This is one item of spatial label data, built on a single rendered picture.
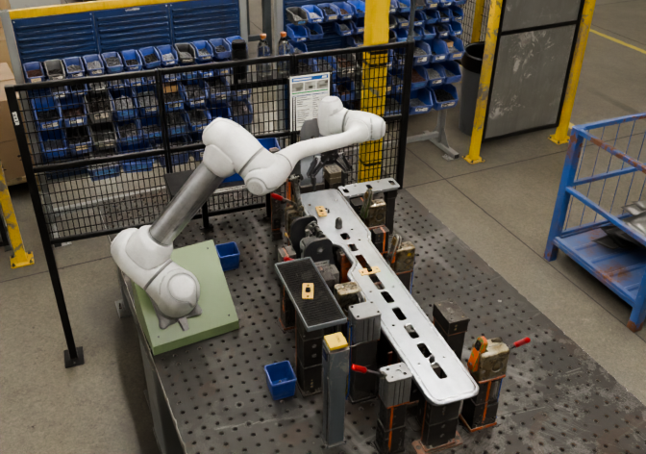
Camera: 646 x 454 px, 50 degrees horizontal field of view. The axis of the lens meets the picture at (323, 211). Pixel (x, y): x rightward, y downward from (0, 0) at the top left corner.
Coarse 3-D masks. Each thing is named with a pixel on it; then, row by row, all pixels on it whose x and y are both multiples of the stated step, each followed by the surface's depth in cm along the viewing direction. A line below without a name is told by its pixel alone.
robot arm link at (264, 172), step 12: (264, 156) 242; (276, 156) 248; (252, 168) 239; (264, 168) 240; (276, 168) 242; (288, 168) 249; (252, 180) 238; (264, 180) 238; (276, 180) 241; (252, 192) 241; (264, 192) 241
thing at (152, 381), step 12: (144, 348) 287; (144, 360) 300; (156, 384) 282; (156, 396) 287; (156, 408) 299; (156, 420) 313; (168, 420) 295; (156, 432) 327; (168, 432) 298; (168, 444) 302; (180, 444) 305
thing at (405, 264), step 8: (400, 248) 286; (408, 248) 283; (400, 256) 284; (408, 256) 285; (392, 264) 288; (400, 264) 286; (408, 264) 288; (400, 272) 288; (408, 272) 290; (400, 280) 291; (408, 280) 293; (408, 288) 295
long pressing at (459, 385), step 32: (320, 192) 329; (320, 224) 306; (352, 224) 306; (352, 256) 285; (384, 320) 252; (416, 320) 252; (416, 352) 238; (448, 352) 238; (416, 384) 227; (448, 384) 226
